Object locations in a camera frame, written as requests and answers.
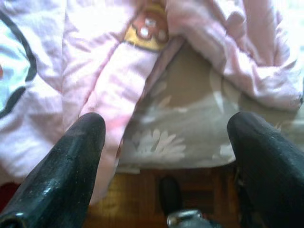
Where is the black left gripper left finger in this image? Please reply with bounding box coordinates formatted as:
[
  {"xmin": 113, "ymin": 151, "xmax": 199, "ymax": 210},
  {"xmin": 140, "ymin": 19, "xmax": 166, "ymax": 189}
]
[{"xmin": 0, "ymin": 113, "xmax": 106, "ymax": 228}]

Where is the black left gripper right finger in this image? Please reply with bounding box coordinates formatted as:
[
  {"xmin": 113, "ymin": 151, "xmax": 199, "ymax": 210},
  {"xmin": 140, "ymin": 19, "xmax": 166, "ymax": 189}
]
[{"xmin": 227, "ymin": 112, "xmax": 304, "ymax": 228}]

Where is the pink cartoon print blanket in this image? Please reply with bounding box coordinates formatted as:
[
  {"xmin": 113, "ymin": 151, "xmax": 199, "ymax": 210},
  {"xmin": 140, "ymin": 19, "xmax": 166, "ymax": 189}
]
[{"xmin": 0, "ymin": 0, "xmax": 304, "ymax": 205}]

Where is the beige floral bed sheet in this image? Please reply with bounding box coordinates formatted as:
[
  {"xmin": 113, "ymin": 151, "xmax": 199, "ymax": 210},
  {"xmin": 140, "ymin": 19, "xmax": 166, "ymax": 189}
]
[{"xmin": 117, "ymin": 41, "xmax": 304, "ymax": 174}]

